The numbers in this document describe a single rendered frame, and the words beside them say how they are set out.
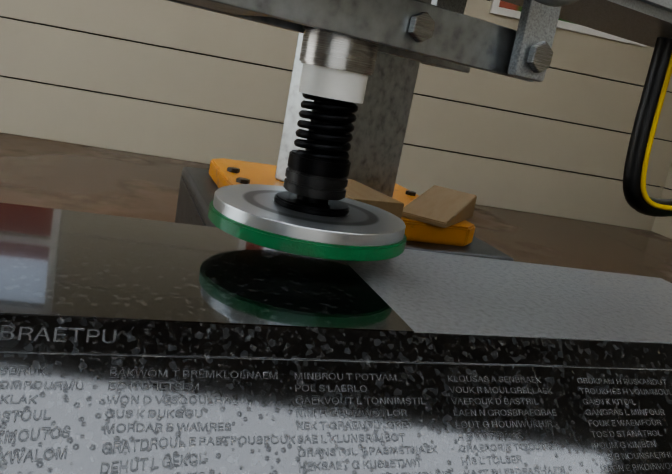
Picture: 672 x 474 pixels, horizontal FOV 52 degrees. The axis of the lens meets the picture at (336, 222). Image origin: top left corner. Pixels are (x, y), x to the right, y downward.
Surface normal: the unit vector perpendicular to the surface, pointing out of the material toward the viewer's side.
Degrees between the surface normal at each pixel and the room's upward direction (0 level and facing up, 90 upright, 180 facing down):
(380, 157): 90
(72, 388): 45
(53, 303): 0
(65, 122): 90
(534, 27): 90
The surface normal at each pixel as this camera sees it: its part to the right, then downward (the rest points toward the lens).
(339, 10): 0.53, 0.27
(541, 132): 0.18, 0.24
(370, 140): 0.73, 0.27
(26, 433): 0.36, -0.50
